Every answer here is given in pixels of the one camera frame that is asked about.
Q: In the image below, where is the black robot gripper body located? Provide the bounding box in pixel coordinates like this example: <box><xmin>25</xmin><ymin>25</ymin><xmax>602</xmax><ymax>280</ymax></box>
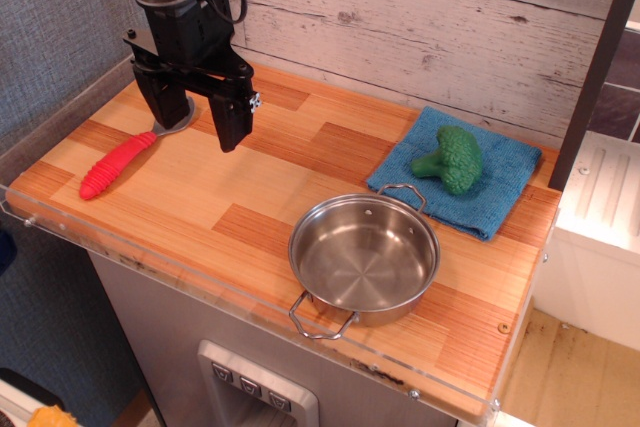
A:
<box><xmin>124</xmin><ymin>1</ymin><xmax>260</xmax><ymax>112</ymax></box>

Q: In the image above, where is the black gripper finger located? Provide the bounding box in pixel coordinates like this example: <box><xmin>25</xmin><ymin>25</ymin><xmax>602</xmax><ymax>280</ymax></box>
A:
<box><xmin>209</xmin><ymin>96</ymin><xmax>254</xmax><ymax>153</ymax></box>
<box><xmin>133</xmin><ymin>64</ymin><xmax>188</xmax><ymax>129</ymax></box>

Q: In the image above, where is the green toy broccoli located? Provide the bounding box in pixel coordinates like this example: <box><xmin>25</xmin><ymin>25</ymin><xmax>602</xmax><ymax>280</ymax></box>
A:
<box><xmin>410</xmin><ymin>125</ymin><xmax>483</xmax><ymax>196</ymax></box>

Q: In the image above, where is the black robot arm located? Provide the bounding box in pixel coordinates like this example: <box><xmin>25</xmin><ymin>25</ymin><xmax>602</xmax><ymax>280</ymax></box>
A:
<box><xmin>124</xmin><ymin>0</ymin><xmax>261</xmax><ymax>152</ymax></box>

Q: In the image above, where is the stainless steel pot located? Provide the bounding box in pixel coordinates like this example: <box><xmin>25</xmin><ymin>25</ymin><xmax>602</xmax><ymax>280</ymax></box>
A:
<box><xmin>288</xmin><ymin>185</ymin><xmax>441</xmax><ymax>340</ymax></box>

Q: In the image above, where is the clear acrylic edge guard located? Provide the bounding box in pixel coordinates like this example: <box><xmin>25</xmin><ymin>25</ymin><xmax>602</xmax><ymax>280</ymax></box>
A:
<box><xmin>5</xmin><ymin>190</ymin><xmax>499</xmax><ymax>426</ymax></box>

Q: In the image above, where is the grey toy cabinet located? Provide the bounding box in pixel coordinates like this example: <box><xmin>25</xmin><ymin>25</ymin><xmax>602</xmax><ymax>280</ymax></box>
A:
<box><xmin>90</xmin><ymin>254</ymin><xmax>457</xmax><ymax>426</ymax></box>

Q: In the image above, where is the silver dispenser panel with buttons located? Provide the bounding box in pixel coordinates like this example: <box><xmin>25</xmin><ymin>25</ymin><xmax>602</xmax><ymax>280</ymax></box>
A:
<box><xmin>198</xmin><ymin>340</ymin><xmax>320</xmax><ymax>426</ymax></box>

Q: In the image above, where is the blue folded cloth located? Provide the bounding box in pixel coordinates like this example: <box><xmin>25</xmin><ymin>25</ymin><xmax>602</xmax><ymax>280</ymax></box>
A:
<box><xmin>367</xmin><ymin>107</ymin><xmax>542</xmax><ymax>241</ymax></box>

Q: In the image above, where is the white toy sink unit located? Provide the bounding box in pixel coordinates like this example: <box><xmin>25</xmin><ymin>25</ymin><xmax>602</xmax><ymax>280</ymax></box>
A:
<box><xmin>529</xmin><ymin>20</ymin><xmax>640</xmax><ymax>353</ymax></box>

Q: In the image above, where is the red handled metal spoon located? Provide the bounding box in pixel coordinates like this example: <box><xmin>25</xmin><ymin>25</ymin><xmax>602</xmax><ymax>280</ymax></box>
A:
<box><xmin>79</xmin><ymin>97</ymin><xmax>195</xmax><ymax>200</ymax></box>

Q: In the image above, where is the dark right shelf post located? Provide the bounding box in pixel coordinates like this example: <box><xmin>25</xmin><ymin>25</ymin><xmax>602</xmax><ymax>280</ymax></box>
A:
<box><xmin>548</xmin><ymin>0</ymin><xmax>635</xmax><ymax>191</ymax></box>

